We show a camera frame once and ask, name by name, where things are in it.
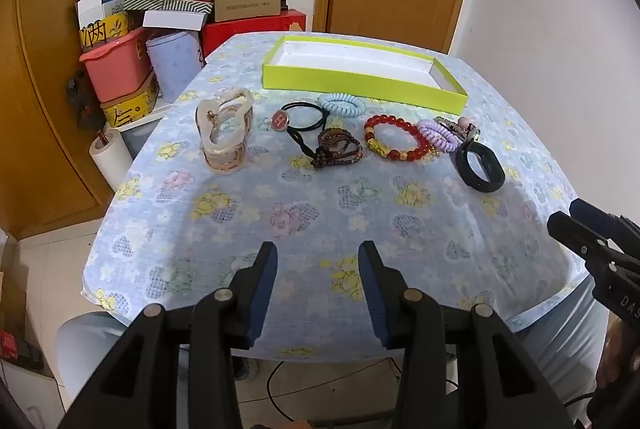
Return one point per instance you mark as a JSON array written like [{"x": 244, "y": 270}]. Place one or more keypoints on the black wristband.
[{"x": 467, "y": 174}]

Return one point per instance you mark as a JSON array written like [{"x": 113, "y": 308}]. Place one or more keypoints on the pink plastic bin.
[{"x": 115, "y": 71}]

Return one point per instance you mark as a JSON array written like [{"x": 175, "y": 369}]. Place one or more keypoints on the lavender round tin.
[{"x": 172, "y": 64}]

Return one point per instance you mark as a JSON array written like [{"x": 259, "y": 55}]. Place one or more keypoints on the yellow tin with black strokes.
[{"x": 130, "y": 106}]

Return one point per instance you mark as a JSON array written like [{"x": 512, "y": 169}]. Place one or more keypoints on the large red box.
[{"x": 220, "y": 34}]

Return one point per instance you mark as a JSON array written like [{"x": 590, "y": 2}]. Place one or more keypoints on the white paper roll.
[{"x": 110, "y": 159}]

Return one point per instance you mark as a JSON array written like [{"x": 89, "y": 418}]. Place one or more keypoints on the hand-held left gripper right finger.
[{"x": 372, "y": 291}]

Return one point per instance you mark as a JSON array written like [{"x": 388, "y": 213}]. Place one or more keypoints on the green striped box lid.
[{"x": 165, "y": 3}]

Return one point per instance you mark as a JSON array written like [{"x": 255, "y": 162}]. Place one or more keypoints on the person's right hand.
[{"x": 617, "y": 354}]

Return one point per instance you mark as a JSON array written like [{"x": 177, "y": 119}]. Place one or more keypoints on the beige hair claw clip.
[{"x": 222, "y": 134}]

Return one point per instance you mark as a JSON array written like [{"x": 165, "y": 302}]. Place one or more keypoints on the wooden wardrobe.
[{"x": 40, "y": 109}]

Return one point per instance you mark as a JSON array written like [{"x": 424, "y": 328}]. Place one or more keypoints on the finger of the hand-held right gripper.
[
  {"x": 602, "y": 215},
  {"x": 580, "y": 234}
]

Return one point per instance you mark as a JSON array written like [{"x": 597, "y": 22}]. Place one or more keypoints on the white cardboard box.
[{"x": 172, "y": 19}]

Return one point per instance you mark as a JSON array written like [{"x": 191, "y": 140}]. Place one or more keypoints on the floral blue tablecloth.
[{"x": 310, "y": 209}]

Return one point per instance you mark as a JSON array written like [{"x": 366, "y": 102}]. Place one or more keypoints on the dark figurine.
[{"x": 82, "y": 101}]

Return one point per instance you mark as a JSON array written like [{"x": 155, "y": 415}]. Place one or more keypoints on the white plastic stool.
[{"x": 85, "y": 349}]

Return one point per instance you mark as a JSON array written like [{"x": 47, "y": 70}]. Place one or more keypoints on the lime green tray box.
[{"x": 360, "y": 81}]

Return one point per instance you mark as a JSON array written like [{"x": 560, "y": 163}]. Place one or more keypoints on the grey clothing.
[{"x": 565, "y": 344}]

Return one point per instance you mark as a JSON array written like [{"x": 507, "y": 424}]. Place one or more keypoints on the yellow patterned tin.
[{"x": 102, "y": 31}]

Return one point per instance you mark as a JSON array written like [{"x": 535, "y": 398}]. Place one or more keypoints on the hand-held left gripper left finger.
[{"x": 265, "y": 291}]

